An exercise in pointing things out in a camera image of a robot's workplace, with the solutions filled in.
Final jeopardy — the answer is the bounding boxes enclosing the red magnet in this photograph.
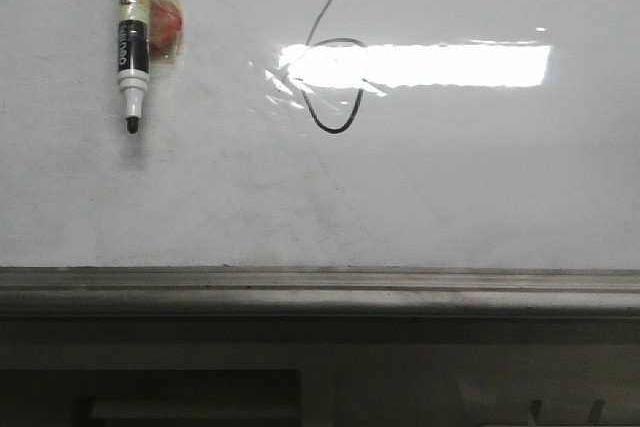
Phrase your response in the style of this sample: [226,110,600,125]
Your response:
[149,0,184,62]

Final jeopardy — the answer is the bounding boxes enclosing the black and white whiteboard marker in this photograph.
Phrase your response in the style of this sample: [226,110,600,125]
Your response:
[117,0,151,134]

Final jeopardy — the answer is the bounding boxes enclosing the white whiteboard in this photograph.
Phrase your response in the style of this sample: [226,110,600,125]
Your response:
[1,0,639,269]

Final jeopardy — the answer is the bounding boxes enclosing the grey aluminium whiteboard tray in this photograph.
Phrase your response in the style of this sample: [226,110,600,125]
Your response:
[1,265,639,318]

